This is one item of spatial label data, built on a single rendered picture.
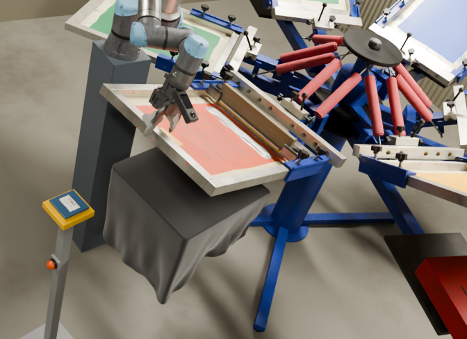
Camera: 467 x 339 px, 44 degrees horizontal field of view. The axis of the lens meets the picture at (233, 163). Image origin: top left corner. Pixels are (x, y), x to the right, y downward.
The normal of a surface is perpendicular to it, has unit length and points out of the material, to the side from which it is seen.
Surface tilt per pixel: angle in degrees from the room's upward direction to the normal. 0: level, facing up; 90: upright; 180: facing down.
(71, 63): 0
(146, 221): 90
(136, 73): 90
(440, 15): 32
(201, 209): 0
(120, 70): 90
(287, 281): 0
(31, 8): 90
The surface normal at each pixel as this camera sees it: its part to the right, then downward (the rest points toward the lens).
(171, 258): -0.67, 0.34
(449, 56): -0.12, -0.44
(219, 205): 0.28, -0.72
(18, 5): 0.59, 0.65
